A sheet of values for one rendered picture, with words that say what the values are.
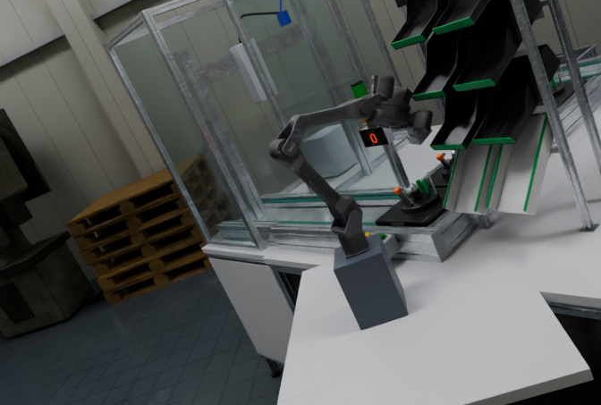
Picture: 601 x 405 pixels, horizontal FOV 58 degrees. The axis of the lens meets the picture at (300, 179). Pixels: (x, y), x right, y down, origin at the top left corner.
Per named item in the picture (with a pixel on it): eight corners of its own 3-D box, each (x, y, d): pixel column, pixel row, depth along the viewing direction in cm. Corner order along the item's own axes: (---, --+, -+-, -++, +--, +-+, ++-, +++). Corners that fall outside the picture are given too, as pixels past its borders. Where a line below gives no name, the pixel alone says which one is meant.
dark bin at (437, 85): (446, 97, 146) (429, 78, 143) (415, 101, 158) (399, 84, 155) (493, 21, 153) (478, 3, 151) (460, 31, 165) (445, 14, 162)
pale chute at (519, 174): (536, 215, 142) (524, 211, 140) (496, 211, 153) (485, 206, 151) (559, 114, 145) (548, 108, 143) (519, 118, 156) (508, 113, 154)
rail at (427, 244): (442, 263, 166) (429, 232, 163) (279, 248, 237) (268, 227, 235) (452, 253, 169) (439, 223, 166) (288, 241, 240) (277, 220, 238)
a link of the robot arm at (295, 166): (274, 150, 135) (290, 131, 136) (263, 150, 141) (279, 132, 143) (355, 231, 146) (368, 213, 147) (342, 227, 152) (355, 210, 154)
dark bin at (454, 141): (466, 149, 150) (450, 132, 147) (434, 150, 162) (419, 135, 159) (511, 74, 157) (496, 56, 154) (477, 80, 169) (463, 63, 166)
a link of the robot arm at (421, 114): (410, 128, 146) (414, 105, 145) (362, 122, 161) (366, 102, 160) (429, 132, 151) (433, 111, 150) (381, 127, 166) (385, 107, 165)
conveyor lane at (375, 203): (440, 251, 173) (429, 223, 171) (289, 240, 241) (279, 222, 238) (485, 206, 189) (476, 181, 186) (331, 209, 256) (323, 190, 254)
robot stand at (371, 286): (360, 331, 150) (333, 270, 145) (359, 304, 164) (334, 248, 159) (408, 315, 147) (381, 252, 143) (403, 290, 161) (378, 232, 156)
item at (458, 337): (271, 470, 120) (266, 460, 119) (305, 278, 205) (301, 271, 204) (594, 380, 105) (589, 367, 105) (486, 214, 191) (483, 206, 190)
